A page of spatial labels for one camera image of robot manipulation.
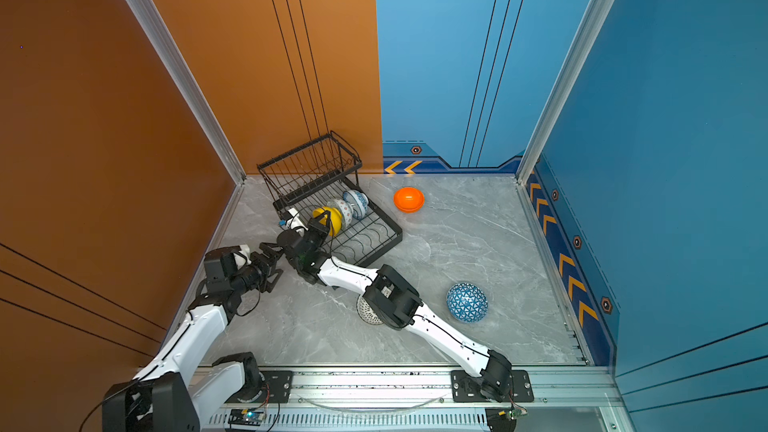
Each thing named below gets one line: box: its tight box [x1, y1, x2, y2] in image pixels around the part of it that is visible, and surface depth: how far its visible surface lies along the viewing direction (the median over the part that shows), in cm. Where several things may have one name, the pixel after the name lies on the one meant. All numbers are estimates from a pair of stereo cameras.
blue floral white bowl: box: [343, 190, 369, 220], surface depth 102 cm
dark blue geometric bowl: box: [446, 283, 489, 323], surface depth 87 cm
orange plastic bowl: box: [393, 186, 425, 214], surface depth 111 cm
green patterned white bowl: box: [327, 198, 354, 230], surface depth 98 cm
